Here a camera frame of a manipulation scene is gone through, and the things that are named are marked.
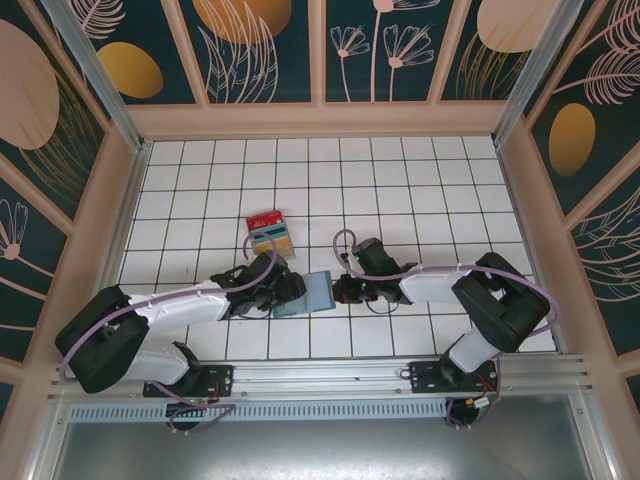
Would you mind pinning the teal card holder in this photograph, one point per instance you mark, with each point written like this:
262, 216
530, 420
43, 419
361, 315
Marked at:
317, 292

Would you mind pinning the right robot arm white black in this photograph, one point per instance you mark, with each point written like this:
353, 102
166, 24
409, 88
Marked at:
500, 305

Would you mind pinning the arm base electronics module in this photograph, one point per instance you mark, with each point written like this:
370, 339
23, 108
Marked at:
186, 415
470, 412

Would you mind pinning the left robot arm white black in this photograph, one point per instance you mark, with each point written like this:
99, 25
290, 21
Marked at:
170, 310

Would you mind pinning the teal card with black stripe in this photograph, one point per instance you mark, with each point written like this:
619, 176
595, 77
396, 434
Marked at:
272, 232

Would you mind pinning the red VIP card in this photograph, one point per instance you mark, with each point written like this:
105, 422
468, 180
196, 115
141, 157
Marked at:
266, 220

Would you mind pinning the colourful striped wooden box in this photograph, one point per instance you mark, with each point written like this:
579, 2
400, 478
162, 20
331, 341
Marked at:
270, 235

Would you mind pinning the grey metal sheet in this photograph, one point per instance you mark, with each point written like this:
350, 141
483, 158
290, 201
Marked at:
320, 452

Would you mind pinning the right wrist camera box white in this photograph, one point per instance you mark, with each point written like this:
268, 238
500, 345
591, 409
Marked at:
353, 259

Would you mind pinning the aluminium mounting rail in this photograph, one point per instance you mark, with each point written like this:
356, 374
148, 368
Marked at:
320, 375

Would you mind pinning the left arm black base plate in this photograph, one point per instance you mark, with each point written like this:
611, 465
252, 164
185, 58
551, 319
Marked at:
215, 380

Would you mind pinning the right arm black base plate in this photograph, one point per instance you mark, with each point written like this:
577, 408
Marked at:
425, 377

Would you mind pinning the aluminium frame post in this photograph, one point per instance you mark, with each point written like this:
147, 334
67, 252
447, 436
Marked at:
535, 70
95, 75

